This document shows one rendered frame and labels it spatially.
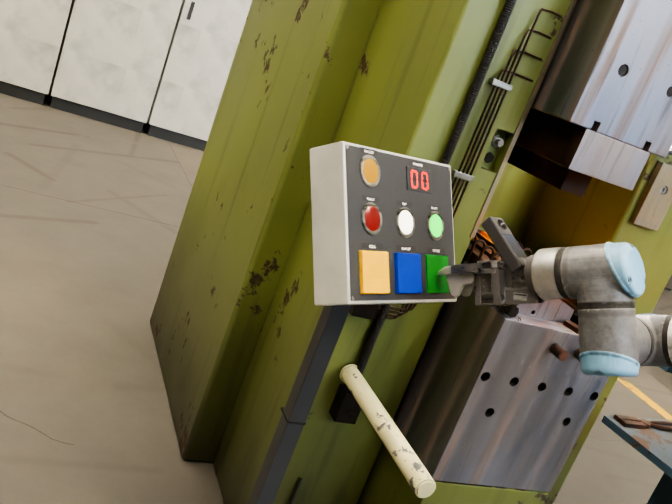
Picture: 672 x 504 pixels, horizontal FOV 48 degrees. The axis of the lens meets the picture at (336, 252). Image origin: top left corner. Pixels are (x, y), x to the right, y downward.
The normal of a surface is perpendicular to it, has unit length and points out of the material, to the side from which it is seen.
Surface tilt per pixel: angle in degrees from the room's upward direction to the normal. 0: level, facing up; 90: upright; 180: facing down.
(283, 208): 90
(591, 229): 90
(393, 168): 60
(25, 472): 0
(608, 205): 90
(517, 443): 90
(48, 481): 0
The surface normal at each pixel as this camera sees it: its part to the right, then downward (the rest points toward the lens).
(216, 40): 0.33, 0.37
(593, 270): -0.66, -0.02
